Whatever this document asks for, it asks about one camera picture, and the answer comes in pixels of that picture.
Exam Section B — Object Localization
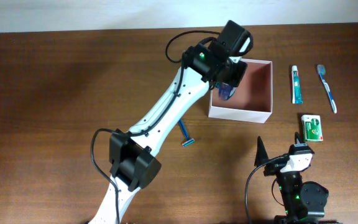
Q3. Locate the clear foam soap pump bottle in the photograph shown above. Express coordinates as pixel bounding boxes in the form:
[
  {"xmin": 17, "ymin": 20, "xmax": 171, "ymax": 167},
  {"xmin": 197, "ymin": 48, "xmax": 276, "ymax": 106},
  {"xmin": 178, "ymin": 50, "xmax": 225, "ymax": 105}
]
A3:
[{"xmin": 217, "ymin": 82, "xmax": 236, "ymax": 101}]

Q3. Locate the green white soap box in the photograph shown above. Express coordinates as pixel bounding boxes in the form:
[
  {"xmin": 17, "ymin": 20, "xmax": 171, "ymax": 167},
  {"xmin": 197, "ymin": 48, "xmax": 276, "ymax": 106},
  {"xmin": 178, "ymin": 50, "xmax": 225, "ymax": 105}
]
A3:
[{"xmin": 301, "ymin": 114, "xmax": 323, "ymax": 142}]

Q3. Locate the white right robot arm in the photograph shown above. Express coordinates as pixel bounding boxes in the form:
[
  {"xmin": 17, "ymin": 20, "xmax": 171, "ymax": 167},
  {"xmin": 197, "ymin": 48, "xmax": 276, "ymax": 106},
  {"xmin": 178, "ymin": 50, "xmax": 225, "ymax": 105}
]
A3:
[{"xmin": 254, "ymin": 133, "xmax": 329, "ymax": 224}]

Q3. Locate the teal toothpaste tube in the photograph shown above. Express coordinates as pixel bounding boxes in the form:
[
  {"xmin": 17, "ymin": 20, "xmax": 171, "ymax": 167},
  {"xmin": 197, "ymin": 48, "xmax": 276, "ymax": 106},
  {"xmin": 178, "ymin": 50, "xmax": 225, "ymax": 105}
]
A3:
[{"xmin": 291, "ymin": 65, "xmax": 303, "ymax": 105}]

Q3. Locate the blue disposable razor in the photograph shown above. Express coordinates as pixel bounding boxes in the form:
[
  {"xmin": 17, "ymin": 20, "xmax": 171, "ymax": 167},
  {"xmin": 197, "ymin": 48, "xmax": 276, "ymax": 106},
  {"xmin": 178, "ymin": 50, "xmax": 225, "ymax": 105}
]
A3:
[{"xmin": 178, "ymin": 119, "xmax": 195, "ymax": 147}]

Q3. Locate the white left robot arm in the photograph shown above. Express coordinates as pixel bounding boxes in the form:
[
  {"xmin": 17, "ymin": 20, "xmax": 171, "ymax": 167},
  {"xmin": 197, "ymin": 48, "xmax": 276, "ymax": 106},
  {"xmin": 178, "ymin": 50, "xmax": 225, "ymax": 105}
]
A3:
[{"xmin": 90, "ymin": 21, "xmax": 254, "ymax": 223}]

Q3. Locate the blue white toothbrush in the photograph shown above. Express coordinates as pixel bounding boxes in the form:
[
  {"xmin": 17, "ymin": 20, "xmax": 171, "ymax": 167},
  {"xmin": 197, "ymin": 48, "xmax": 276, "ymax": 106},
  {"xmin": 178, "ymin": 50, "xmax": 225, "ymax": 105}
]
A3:
[{"xmin": 317, "ymin": 64, "xmax": 337, "ymax": 114}]

